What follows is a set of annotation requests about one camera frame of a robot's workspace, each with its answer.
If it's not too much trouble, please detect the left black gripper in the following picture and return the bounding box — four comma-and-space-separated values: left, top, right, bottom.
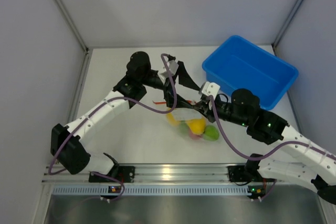
140, 61, 200, 108

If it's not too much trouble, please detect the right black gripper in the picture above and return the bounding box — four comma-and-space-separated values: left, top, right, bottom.
193, 97, 250, 127

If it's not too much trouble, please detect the clear zip top bag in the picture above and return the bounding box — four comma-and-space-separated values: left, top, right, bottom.
160, 107, 220, 142

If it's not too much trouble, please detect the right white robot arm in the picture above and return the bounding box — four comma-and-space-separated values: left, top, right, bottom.
194, 82, 335, 204

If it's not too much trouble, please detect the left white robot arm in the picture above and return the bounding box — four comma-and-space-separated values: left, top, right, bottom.
50, 51, 200, 182

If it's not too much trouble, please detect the green fake lime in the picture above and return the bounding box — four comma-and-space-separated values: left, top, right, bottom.
203, 125, 219, 141

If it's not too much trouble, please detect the green fake lettuce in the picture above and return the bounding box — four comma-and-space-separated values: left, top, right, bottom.
177, 123, 190, 136

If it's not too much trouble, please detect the red fake apple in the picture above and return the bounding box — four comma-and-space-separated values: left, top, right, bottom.
188, 132, 202, 141

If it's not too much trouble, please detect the blue plastic bin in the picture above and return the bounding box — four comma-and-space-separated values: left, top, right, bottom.
202, 35, 299, 110

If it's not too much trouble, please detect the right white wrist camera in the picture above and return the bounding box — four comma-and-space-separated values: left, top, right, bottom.
199, 81, 220, 101

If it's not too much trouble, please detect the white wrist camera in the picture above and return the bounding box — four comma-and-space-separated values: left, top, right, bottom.
199, 81, 220, 101
157, 60, 179, 82

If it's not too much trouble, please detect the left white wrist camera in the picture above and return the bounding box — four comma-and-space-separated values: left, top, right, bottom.
157, 60, 179, 82

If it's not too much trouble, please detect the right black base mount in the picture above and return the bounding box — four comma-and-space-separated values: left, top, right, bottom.
227, 165, 251, 186

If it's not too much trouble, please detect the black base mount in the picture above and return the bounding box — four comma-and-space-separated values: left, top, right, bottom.
227, 165, 251, 186
89, 165, 135, 183

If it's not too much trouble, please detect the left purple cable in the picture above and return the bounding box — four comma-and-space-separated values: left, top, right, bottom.
48, 53, 177, 176

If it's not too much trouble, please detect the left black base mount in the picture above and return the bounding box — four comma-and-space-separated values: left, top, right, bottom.
89, 165, 135, 183

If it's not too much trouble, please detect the aluminium mounting rail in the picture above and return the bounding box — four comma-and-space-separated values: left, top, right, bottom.
41, 163, 316, 184

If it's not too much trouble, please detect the slotted cable duct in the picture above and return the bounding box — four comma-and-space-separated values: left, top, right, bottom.
52, 185, 262, 196

